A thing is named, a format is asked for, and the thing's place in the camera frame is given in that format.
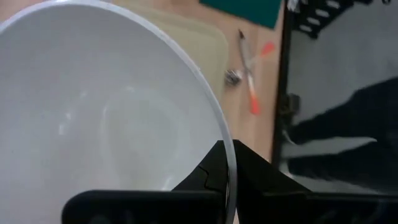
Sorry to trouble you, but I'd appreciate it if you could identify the black metal rig frame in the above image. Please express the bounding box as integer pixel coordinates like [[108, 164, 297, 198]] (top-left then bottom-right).
[[271, 0, 295, 166]]

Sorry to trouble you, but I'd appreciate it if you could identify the large white bowl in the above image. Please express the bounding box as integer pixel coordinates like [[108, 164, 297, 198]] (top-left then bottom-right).
[[0, 0, 239, 224]]

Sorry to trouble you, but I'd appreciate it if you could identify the black slotted mounting plate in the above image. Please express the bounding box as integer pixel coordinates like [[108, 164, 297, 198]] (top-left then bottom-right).
[[292, 0, 374, 40]]

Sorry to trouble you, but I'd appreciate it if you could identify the green cloth napkin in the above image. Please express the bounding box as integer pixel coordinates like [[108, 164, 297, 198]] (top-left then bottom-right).
[[198, 0, 282, 30]]

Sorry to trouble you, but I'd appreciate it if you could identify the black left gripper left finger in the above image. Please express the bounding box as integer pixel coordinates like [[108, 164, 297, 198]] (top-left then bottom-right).
[[172, 140, 229, 224]]

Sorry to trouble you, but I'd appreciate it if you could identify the orange handled metal spoon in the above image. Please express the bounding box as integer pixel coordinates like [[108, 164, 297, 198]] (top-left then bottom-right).
[[224, 42, 276, 87]]

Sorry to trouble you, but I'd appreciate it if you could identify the black table-level camera box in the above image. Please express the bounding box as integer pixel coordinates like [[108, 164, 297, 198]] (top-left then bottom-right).
[[279, 92, 302, 125]]

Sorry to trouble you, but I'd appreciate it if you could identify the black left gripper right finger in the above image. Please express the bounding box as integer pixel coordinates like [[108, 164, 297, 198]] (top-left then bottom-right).
[[233, 139, 312, 224]]

